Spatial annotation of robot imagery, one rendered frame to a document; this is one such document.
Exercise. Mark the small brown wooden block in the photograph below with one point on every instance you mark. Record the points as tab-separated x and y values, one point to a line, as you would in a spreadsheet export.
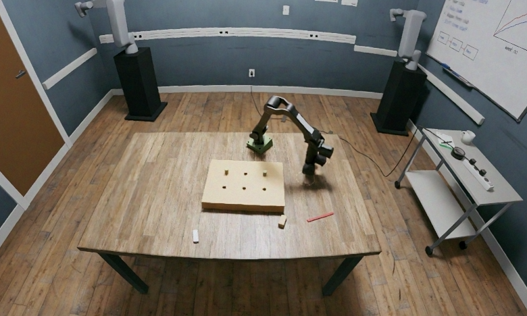
282	221

